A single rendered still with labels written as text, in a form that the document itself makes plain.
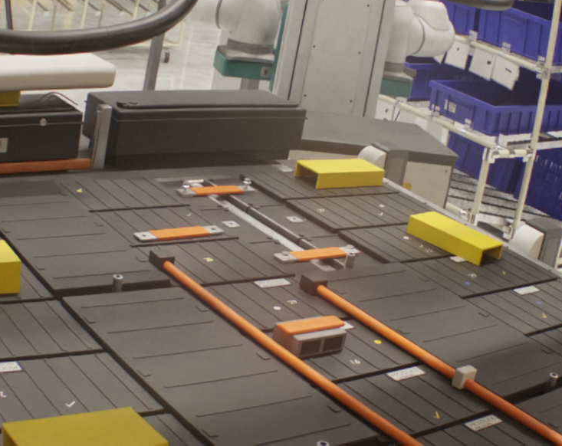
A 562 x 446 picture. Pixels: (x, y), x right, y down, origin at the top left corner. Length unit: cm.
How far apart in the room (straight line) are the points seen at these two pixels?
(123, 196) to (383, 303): 50
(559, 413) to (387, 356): 25
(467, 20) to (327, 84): 113
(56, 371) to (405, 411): 40
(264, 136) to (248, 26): 134
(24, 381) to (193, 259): 49
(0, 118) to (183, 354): 70
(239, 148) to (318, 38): 134
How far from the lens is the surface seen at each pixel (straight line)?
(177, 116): 195
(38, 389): 111
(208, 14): 344
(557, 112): 443
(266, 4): 339
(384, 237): 176
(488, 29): 428
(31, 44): 120
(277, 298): 144
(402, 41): 356
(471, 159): 523
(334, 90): 341
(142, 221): 164
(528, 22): 414
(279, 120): 209
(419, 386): 127
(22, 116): 180
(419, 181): 311
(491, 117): 407
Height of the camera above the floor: 156
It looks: 18 degrees down
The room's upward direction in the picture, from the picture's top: 11 degrees clockwise
